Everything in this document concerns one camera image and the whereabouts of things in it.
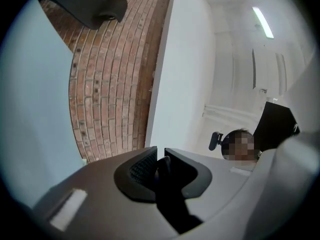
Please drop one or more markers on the black office chair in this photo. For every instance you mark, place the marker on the black office chair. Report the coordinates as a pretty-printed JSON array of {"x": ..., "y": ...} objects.
[{"x": 87, "y": 1}]

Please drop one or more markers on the person's head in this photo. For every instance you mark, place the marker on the person's head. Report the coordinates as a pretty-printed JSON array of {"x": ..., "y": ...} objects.
[{"x": 241, "y": 146}]

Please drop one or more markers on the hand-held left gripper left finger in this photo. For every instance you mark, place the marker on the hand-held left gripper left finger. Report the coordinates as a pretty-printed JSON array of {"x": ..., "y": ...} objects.
[{"x": 140, "y": 181}]

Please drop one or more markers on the black head-mounted camera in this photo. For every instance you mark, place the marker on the black head-mounted camera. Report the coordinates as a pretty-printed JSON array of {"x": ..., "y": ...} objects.
[{"x": 215, "y": 141}]

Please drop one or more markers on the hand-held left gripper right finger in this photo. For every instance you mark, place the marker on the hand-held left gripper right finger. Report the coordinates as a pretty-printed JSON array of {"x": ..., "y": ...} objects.
[{"x": 192, "y": 174}]

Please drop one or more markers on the long ceiling light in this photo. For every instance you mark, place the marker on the long ceiling light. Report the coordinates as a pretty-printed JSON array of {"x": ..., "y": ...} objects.
[{"x": 263, "y": 22}]

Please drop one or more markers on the white ceiling pipes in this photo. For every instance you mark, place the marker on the white ceiling pipes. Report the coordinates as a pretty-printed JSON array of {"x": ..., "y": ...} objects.
[{"x": 230, "y": 110}]

